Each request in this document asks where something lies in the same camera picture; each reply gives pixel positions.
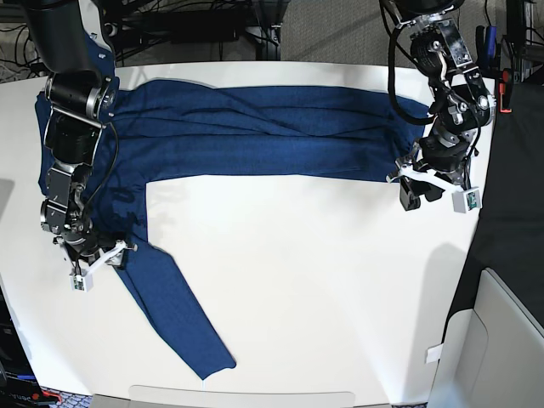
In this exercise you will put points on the blue long-sleeve shirt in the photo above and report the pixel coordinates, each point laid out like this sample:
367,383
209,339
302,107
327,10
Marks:
168,129

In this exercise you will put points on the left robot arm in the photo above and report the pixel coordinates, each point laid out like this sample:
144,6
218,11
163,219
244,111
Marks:
461,101

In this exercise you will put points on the black box red button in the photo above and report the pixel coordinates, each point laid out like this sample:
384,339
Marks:
26,393

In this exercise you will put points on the blue handled tool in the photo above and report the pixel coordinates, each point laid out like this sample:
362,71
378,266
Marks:
490,44

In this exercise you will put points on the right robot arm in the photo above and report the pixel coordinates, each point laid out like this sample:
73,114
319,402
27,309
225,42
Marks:
73,42

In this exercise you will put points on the beige plastic bin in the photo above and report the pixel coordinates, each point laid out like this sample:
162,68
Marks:
492,355

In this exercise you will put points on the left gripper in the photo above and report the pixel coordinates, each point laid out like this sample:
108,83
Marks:
437,160

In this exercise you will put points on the red and black clamp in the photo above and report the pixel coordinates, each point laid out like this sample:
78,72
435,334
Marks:
505,88

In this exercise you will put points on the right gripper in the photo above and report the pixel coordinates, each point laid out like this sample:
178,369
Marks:
88,246

